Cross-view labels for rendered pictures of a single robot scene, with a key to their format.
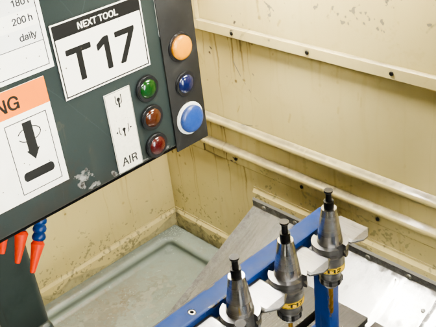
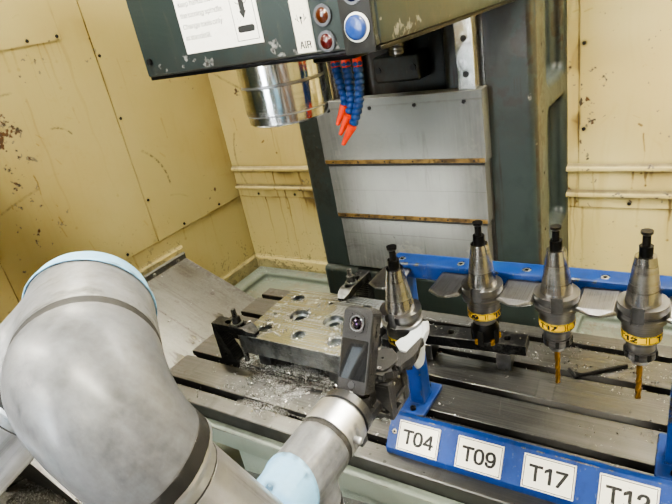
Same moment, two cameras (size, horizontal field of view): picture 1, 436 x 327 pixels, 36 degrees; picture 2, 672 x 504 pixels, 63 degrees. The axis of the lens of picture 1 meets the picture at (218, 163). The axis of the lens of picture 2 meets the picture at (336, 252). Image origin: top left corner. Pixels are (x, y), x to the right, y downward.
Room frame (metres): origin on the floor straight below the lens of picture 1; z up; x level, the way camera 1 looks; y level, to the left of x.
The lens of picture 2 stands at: (0.40, -0.68, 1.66)
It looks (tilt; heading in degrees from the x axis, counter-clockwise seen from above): 24 degrees down; 77
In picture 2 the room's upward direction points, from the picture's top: 11 degrees counter-clockwise
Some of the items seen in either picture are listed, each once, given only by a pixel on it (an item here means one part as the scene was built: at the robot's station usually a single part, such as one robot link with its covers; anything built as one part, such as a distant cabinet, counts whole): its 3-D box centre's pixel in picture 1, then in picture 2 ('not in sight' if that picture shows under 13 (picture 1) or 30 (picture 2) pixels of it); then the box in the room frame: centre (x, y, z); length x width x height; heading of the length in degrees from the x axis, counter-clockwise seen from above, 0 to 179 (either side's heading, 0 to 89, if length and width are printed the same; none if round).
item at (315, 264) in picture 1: (309, 261); (598, 303); (0.89, -0.13, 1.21); 0.07 x 0.05 x 0.01; 41
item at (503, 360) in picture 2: not in sight; (465, 345); (0.86, 0.23, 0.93); 0.26 x 0.05 x 0.06; 136
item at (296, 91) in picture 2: not in sight; (283, 85); (0.61, 0.38, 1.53); 0.16 x 0.16 x 0.12
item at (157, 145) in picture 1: (157, 145); (326, 41); (0.62, 0.06, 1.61); 0.02 x 0.01 x 0.02; 131
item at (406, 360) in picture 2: not in sight; (400, 356); (0.61, -0.07, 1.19); 0.09 x 0.05 x 0.02; 28
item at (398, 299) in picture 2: not in sight; (397, 287); (0.64, 0.00, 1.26); 0.04 x 0.04 x 0.07
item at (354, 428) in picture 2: not in sight; (337, 428); (0.49, -0.14, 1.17); 0.08 x 0.05 x 0.08; 131
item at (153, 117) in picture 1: (152, 117); (321, 15); (0.62, 0.06, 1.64); 0.02 x 0.01 x 0.02; 131
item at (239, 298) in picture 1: (238, 292); (480, 263); (0.78, -0.01, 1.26); 0.04 x 0.04 x 0.07
